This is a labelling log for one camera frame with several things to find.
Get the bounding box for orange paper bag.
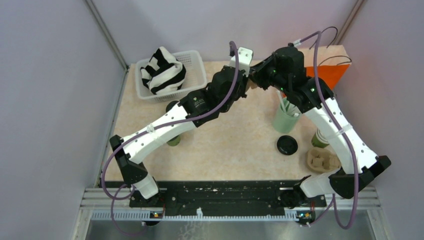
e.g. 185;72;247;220
298;43;352;90

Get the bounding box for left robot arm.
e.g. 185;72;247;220
100;65;249;207

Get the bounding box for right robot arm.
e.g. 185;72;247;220
249;46;392;206

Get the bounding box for white wrapped straws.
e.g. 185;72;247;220
276;90;300;117

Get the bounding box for green straw holder cup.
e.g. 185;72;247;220
272;104;302;134

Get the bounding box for black lid on table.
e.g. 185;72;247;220
276;135;299;156

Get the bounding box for white plastic basket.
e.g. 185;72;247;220
134;50;208;103

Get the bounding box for stack of paper cups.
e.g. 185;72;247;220
311;129;330;149

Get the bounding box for cardboard cup carrier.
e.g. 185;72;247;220
306;147;342;173

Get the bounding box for black white striped cloth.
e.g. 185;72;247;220
139;46;187;95

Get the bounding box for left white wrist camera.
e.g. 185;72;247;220
238;47;254;77

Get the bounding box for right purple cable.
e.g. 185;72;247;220
293;30;360;230

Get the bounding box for purple cable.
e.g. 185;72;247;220
293;30;360;230
100;40;240;238

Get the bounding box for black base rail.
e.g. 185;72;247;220
129;180;327;220

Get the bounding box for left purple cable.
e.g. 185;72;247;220
100;40;240;238

